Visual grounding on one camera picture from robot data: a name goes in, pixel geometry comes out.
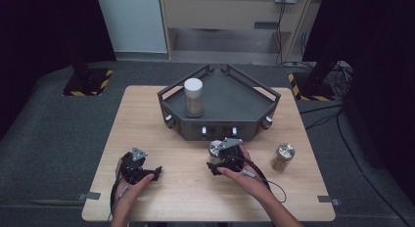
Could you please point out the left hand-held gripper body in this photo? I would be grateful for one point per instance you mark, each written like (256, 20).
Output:
(133, 168)

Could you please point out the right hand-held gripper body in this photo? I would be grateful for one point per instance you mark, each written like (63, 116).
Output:
(232, 157)

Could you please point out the brown jar silver lid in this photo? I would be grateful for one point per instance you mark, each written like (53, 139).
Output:
(283, 157)

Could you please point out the dark grey corner rack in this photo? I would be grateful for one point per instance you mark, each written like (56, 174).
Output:
(235, 99)

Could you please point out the white cylindrical jar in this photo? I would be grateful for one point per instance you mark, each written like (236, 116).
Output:
(193, 96)

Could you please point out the person's left hand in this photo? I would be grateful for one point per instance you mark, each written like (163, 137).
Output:
(130, 192)

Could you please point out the person's right hand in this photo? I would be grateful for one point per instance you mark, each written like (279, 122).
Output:
(249, 184)

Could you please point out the grey tape piece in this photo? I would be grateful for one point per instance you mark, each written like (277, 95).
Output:
(328, 199)
(89, 195)

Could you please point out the black stand striped base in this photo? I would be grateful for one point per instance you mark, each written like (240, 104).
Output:
(313, 86)
(86, 81)

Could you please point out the light wooden cabinet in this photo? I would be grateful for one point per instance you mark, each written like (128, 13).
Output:
(221, 11)

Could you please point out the white cabinet panel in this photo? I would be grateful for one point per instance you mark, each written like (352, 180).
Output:
(133, 21)

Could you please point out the black curtain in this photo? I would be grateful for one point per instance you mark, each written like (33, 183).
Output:
(381, 57)
(39, 41)

